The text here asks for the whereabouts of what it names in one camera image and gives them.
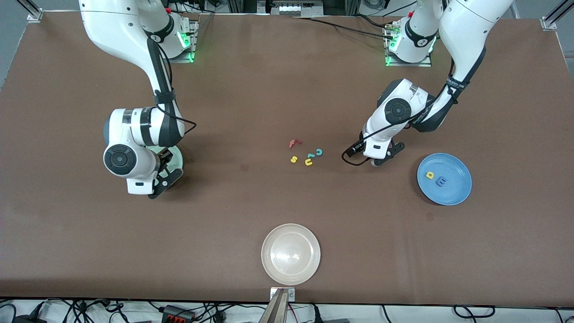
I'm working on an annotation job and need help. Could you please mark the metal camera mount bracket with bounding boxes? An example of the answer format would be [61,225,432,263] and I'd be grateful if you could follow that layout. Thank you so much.
[259,287,296,323]

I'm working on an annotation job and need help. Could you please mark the grey rack equipment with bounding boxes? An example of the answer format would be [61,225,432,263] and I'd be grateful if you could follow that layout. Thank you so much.
[258,0,323,16]

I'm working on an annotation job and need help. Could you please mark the white plate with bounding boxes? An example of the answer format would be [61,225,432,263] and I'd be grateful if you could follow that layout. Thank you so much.
[261,223,322,286]

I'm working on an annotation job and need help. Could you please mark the aluminium frame post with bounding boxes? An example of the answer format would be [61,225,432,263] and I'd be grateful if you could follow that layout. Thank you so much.
[18,0,43,23]
[540,0,574,30]

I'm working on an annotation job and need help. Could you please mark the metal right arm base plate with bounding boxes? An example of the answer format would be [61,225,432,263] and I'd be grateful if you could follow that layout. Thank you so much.
[148,18,199,64]

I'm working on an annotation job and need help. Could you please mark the black red power strip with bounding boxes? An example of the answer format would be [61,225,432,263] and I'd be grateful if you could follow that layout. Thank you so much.
[161,305,196,323]

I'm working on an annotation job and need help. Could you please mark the blue plate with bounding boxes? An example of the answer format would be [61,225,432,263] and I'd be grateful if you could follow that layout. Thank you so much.
[417,153,473,206]

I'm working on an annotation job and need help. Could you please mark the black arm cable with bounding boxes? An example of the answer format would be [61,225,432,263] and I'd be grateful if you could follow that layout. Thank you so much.
[341,76,470,166]
[146,36,197,169]

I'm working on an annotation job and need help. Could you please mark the long black table cable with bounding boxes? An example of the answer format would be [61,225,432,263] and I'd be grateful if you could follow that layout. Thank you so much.
[291,16,395,39]

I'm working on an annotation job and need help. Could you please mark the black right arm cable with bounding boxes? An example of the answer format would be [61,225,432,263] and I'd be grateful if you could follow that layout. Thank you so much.
[146,36,197,169]

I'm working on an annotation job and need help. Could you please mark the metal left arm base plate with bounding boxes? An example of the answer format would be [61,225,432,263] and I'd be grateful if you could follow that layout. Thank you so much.
[384,20,433,68]

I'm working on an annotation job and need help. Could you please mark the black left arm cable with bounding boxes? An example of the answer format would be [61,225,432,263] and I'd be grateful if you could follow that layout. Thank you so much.
[341,76,470,166]

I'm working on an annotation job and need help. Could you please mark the green plate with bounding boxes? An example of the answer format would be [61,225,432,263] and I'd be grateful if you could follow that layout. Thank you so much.
[147,144,184,178]

